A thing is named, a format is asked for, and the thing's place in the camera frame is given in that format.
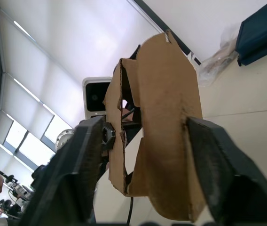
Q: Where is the black tripod equipment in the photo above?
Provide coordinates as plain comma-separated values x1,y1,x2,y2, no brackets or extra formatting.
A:
3,174,34,212

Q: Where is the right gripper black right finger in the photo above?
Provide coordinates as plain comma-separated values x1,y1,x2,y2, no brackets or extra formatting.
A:
184,117,267,226

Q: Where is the small brown cardboard box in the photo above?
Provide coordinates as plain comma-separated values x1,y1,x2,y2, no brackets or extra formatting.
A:
102,32,206,224

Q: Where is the black wall trim strip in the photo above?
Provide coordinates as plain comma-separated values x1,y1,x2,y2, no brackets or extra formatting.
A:
133,0,203,65

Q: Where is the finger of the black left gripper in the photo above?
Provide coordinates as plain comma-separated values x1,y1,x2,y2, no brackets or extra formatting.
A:
121,121,144,145

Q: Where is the clear plastic wrapping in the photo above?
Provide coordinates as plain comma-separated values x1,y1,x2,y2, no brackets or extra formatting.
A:
198,23,240,88

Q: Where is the dark blue cabinet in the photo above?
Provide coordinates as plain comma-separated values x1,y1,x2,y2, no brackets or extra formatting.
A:
236,0,267,68

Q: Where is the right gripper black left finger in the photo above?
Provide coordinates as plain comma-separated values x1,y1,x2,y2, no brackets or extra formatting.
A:
20,115,105,224

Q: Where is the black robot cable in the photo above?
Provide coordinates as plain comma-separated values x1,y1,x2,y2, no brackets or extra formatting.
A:
126,197,134,225

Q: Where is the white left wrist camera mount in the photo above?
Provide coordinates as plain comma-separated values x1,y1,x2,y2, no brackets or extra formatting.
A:
82,76,113,119

